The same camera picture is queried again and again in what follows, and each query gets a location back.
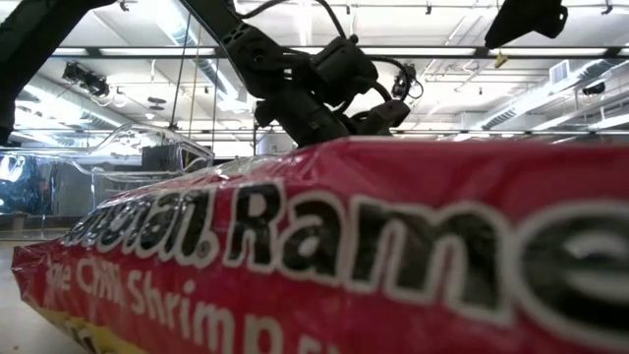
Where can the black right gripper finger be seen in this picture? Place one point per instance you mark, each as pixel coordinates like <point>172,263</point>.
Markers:
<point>531,19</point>

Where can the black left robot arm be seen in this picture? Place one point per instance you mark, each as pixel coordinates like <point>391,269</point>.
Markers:
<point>29,59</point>

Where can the yellow hanging hook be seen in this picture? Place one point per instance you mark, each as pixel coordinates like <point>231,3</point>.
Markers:
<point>500,60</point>

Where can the white air vent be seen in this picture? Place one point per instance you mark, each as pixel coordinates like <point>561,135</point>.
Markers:
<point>560,72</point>

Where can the white cylinder container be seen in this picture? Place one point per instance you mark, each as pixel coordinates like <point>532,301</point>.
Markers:
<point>272,146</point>

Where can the black box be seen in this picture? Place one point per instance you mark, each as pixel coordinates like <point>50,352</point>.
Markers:
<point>162,158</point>

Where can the red and green ramen pack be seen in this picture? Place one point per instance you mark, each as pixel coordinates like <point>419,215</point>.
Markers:
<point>344,295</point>

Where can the black ceiling device cluster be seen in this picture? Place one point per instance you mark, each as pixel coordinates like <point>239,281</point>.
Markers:
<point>88,81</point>

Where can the clear plastic bin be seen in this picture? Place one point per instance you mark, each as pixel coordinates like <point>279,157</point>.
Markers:
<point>98,187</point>

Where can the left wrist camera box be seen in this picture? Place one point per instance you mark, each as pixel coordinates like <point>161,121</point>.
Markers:
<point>383,118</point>

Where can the black dome camera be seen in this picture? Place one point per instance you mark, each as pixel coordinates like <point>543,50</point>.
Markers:
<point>593,88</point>

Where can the silver ceiling duct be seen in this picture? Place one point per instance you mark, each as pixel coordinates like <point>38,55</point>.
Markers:
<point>211,78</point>

